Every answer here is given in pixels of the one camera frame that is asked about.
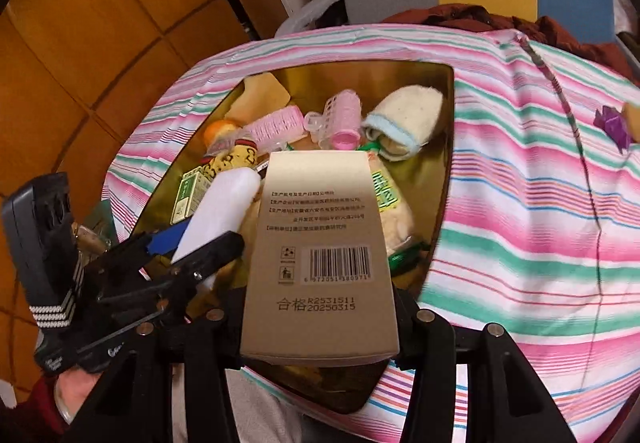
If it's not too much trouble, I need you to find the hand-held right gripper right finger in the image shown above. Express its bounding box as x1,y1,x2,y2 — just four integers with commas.
392,285,576,443

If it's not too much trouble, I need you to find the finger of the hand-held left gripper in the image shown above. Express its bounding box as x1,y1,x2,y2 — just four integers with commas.
102,230,178,276
95,231,246,324

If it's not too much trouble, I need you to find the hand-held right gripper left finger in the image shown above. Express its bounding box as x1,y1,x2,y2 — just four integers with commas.
65,290,246,443

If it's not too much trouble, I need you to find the white plastic bottle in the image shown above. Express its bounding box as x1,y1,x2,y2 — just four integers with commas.
171,167,263,294

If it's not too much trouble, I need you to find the small green box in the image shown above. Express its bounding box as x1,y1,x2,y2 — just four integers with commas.
170,169,213,225

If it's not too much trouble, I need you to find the yellow patterned sock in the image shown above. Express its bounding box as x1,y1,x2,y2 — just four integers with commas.
206,138,260,180

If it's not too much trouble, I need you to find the beige cardboard box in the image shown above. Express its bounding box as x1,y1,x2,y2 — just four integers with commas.
239,149,402,369

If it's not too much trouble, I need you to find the orange fruit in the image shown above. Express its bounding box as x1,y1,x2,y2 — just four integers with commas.
204,120,240,150

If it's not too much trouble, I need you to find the snack packet with green label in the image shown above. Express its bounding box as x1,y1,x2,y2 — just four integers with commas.
367,150,433,274

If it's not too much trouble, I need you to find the pink hair roller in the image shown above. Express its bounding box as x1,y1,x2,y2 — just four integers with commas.
245,105,307,151
320,90,362,152

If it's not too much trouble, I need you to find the gold tin box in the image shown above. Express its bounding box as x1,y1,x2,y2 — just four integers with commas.
116,60,456,416

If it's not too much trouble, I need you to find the clear plastic hair roller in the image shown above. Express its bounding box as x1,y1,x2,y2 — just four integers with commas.
304,110,331,144

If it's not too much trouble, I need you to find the tan sponge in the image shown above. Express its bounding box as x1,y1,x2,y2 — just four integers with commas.
226,72,292,126

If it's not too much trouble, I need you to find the person's left forearm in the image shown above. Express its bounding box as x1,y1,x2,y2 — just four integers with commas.
0,368,103,443

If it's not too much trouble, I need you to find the green glass side table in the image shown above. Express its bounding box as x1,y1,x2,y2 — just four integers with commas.
75,200,121,256

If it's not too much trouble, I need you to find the person's leg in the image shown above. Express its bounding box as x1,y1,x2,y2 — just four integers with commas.
170,365,308,443

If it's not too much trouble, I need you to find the pink green striped tablecloth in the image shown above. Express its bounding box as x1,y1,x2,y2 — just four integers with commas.
102,23,640,443

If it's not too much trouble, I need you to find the white plastic bag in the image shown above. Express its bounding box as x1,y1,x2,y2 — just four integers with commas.
275,0,345,38

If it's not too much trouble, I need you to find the dark red garment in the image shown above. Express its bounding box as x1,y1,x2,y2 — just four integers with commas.
382,3,640,86

